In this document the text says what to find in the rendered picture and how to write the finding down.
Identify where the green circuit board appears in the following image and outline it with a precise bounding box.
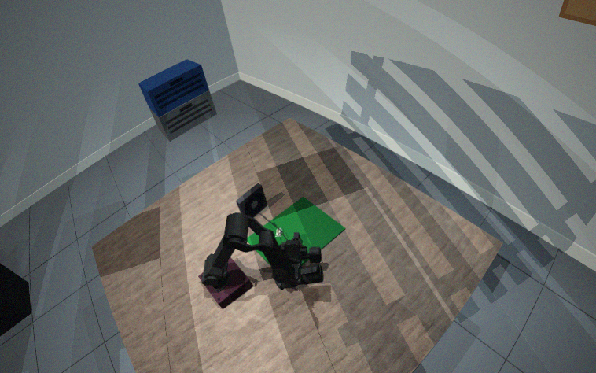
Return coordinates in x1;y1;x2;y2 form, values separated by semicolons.
264;197;345;253

